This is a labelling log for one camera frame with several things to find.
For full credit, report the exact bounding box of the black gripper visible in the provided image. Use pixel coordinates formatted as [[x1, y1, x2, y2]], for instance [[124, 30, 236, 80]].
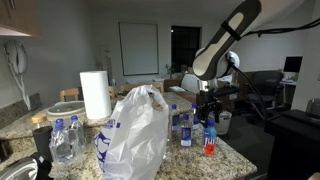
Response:
[[197, 80, 239, 124]]

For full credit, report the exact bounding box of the red label Fiji bottle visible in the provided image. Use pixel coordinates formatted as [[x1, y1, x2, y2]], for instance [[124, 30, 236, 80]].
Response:
[[203, 120, 216, 156]]

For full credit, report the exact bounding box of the blue cap water bottle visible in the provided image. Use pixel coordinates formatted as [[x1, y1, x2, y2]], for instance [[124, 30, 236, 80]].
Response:
[[180, 114, 192, 147], [189, 103, 200, 129], [169, 104, 179, 138]]

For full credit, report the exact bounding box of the white plastic shopping bag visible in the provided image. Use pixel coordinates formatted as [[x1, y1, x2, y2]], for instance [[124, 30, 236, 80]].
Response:
[[94, 87, 169, 180]]

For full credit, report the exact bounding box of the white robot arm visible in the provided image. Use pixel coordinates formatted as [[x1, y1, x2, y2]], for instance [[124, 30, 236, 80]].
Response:
[[192, 0, 318, 83]]

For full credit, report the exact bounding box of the crushed clear water bottle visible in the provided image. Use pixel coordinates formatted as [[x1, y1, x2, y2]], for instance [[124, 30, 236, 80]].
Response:
[[49, 118, 74, 164], [68, 115, 86, 154]]

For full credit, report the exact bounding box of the white waste bin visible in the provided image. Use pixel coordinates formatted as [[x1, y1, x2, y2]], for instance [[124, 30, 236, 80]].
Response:
[[208, 111, 232, 135]]

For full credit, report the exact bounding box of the wooden chair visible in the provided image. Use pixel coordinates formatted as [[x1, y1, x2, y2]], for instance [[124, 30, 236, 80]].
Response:
[[60, 88, 79, 102], [120, 82, 164, 93]]

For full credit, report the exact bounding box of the black office chair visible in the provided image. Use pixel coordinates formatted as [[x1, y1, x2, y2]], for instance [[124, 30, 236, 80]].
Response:
[[247, 70, 283, 116]]

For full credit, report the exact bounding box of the computer monitor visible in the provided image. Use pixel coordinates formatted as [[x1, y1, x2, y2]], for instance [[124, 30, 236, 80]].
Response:
[[283, 56, 303, 73]]

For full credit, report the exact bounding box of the black cart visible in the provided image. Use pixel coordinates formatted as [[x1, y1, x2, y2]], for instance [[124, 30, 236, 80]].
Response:
[[264, 110, 320, 180]]

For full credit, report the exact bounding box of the white paper towel roll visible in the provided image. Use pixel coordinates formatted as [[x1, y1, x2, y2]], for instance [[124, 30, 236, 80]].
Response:
[[80, 71, 111, 120]]

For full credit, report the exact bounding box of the round glass lid dish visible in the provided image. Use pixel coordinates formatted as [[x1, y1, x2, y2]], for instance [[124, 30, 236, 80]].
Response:
[[47, 101, 85, 116]]

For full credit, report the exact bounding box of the dark jar wooden lid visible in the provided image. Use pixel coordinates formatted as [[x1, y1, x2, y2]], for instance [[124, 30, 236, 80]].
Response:
[[31, 114, 53, 162]]

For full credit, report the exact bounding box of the black silver appliance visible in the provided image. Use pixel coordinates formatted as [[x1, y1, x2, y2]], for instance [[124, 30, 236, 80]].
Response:
[[0, 152, 53, 180]]

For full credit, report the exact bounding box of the wooden upper cabinet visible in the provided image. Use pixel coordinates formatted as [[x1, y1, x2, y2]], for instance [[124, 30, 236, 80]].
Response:
[[0, 0, 41, 36]]

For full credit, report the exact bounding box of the white wall whiteboard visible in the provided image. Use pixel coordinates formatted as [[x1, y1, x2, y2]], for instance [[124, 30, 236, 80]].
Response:
[[119, 22, 159, 76]]

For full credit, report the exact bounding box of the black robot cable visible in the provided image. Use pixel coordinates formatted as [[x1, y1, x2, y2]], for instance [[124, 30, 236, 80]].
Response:
[[226, 16, 320, 121]]

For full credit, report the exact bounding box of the white wall phone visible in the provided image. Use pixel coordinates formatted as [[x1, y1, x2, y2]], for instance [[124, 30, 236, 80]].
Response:
[[4, 40, 31, 110]]

